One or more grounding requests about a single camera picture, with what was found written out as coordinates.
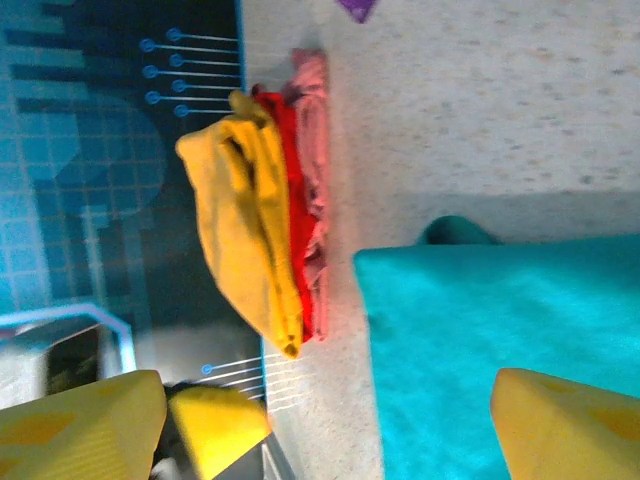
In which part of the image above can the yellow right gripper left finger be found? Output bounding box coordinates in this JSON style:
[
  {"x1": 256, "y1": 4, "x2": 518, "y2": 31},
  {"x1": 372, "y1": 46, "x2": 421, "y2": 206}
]
[{"x1": 0, "y1": 369, "x2": 167, "y2": 480}]

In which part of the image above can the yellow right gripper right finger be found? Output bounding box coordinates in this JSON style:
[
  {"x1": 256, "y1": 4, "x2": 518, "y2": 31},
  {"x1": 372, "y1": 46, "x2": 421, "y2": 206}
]
[{"x1": 490, "y1": 368, "x2": 640, "y2": 480}]

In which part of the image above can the teal t-shirt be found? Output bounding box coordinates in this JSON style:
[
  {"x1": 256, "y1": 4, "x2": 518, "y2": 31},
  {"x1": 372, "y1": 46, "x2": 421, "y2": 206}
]
[{"x1": 353, "y1": 214, "x2": 640, "y2": 480}]

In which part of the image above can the folded yellow t-shirt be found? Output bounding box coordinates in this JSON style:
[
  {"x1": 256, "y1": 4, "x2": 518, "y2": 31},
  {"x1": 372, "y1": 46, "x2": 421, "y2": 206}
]
[{"x1": 175, "y1": 89, "x2": 305, "y2": 360}]

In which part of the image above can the folded red t-shirt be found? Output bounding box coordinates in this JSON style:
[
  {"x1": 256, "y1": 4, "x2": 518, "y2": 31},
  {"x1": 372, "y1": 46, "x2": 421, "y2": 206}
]
[{"x1": 251, "y1": 85, "x2": 321, "y2": 344}]

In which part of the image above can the folded pink t-shirt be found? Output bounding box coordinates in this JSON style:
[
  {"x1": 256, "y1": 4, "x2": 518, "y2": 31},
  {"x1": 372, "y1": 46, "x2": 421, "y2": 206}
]
[{"x1": 282, "y1": 48, "x2": 332, "y2": 342}]

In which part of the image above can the purple Fox's candy bag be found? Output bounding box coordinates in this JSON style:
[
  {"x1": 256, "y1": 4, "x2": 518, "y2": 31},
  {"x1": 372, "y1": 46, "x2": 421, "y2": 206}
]
[{"x1": 333, "y1": 0, "x2": 379, "y2": 25}]

